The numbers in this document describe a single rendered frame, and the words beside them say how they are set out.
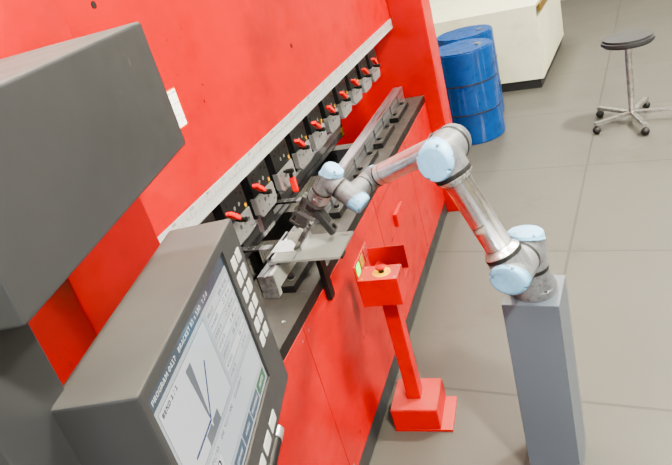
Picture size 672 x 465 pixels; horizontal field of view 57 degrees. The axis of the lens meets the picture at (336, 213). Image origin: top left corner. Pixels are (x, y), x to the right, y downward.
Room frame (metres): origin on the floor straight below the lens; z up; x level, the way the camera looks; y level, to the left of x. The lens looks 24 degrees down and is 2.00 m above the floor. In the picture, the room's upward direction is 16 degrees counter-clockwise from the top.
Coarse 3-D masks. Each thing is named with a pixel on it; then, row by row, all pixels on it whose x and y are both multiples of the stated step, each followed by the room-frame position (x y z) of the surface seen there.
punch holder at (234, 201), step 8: (240, 184) 1.94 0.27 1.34; (232, 192) 1.88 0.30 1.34; (240, 192) 1.93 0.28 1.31; (224, 200) 1.83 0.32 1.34; (232, 200) 1.87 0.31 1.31; (240, 200) 1.91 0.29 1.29; (216, 208) 1.81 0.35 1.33; (224, 208) 1.82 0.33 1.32; (232, 208) 1.85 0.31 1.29; (240, 208) 1.89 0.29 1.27; (248, 208) 1.93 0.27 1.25; (216, 216) 1.81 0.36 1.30; (224, 216) 1.80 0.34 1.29; (248, 216) 1.92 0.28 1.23; (240, 224) 1.86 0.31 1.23; (248, 224) 1.90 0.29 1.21; (240, 232) 1.85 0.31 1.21; (248, 232) 1.88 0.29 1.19; (240, 240) 1.83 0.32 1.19
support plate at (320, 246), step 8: (336, 232) 2.09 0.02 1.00; (344, 232) 2.07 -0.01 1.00; (352, 232) 2.05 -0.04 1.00; (312, 240) 2.08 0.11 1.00; (320, 240) 2.06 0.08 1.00; (328, 240) 2.04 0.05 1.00; (336, 240) 2.02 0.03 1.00; (344, 240) 2.00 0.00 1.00; (304, 248) 2.03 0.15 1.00; (312, 248) 2.01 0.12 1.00; (320, 248) 2.00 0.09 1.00; (328, 248) 1.98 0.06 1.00; (336, 248) 1.96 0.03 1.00; (344, 248) 1.95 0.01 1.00; (280, 256) 2.02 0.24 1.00; (288, 256) 2.00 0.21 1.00; (296, 256) 1.99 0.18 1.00; (304, 256) 1.97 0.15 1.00; (312, 256) 1.95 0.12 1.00; (320, 256) 1.94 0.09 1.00; (328, 256) 1.92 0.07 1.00; (336, 256) 1.90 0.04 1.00
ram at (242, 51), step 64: (64, 0) 1.54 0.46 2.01; (128, 0) 1.75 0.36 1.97; (192, 0) 2.02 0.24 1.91; (256, 0) 2.41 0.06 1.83; (320, 0) 2.99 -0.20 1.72; (384, 0) 3.98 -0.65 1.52; (192, 64) 1.91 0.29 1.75; (256, 64) 2.27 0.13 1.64; (320, 64) 2.81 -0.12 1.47; (192, 128) 1.81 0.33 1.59; (256, 128) 2.14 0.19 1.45; (192, 192) 1.71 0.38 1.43
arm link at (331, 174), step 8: (328, 168) 1.96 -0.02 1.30; (336, 168) 1.97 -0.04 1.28; (320, 176) 1.97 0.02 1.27; (328, 176) 1.95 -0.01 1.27; (336, 176) 1.95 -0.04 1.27; (320, 184) 1.97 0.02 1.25; (328, 184) 1.95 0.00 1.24; (336, 184) 1.94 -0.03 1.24; (320, 192) 1.97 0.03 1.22; (328, 192) 1.96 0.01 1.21
